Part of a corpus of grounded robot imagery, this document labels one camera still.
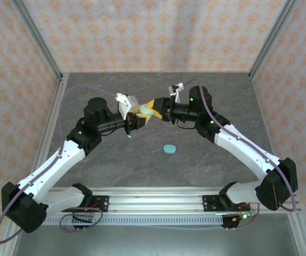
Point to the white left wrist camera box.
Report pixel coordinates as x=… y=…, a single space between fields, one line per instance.
x=127 y=104

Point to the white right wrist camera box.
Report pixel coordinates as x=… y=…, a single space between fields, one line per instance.
x=176 y=92

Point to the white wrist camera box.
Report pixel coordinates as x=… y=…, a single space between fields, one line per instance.
x=127 y=104
x=176 y=92

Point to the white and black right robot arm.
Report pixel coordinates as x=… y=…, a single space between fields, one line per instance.
x=243 y=149

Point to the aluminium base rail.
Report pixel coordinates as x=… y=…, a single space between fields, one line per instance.
x=155 y=200

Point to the small light blue lid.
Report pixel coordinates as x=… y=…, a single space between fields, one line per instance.
x=169 y=149

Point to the aluminium frame post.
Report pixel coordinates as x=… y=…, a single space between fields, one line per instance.
x=39 y=40
x=271 y=40

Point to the mint green earbud charging case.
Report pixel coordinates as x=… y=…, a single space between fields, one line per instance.
x=145 y=110

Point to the aluminium table side rail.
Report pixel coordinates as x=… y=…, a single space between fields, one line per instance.
x=58 y=90

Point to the aluminium lower frame bar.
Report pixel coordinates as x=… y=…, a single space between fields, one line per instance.
x=301 y=234

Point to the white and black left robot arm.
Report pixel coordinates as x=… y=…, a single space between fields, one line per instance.
x=62 y=157

